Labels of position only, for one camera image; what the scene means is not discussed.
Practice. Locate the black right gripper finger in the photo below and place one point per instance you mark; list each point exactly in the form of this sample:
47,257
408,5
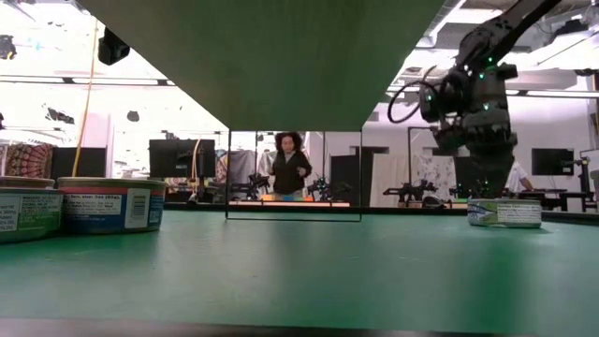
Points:
489,175

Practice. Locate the plain silver lid seafood can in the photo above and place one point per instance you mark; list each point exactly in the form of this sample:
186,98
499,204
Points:
515,214

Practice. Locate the pull-tab lid seafood can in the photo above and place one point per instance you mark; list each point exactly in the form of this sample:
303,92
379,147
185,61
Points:
23,181

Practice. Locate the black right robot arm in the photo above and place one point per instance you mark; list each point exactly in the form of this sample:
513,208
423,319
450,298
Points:
515,23

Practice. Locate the blue label seafood can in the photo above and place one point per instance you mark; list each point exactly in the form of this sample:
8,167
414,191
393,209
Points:
103,210

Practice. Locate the green label seafood can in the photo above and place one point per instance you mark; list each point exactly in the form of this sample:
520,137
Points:
33,215

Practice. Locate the person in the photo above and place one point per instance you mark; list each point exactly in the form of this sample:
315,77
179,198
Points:
287,171
515,178

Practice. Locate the black monitor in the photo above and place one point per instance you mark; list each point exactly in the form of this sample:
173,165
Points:
173,159
552,161
89,164

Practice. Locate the black background table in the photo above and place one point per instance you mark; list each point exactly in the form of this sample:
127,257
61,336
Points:
552,196

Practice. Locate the white cloth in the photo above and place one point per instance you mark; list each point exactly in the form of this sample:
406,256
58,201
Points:
398,173

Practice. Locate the patterned cloth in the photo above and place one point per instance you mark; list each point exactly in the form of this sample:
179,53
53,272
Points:
28,161

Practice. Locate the black panel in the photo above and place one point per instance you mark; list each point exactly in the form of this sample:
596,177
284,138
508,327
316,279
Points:
344,182

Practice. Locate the grey cloth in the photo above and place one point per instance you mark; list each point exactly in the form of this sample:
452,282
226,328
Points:
243,166

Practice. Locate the green table mat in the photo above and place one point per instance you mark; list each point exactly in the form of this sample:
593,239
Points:
299,271

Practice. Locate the black frame stand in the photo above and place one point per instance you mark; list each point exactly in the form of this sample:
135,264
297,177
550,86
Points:
409,164

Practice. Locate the black table frame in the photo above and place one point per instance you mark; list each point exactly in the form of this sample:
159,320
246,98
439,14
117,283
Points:
412,211

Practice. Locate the black ceiling camera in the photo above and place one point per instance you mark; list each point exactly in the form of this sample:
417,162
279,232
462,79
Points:
7,47

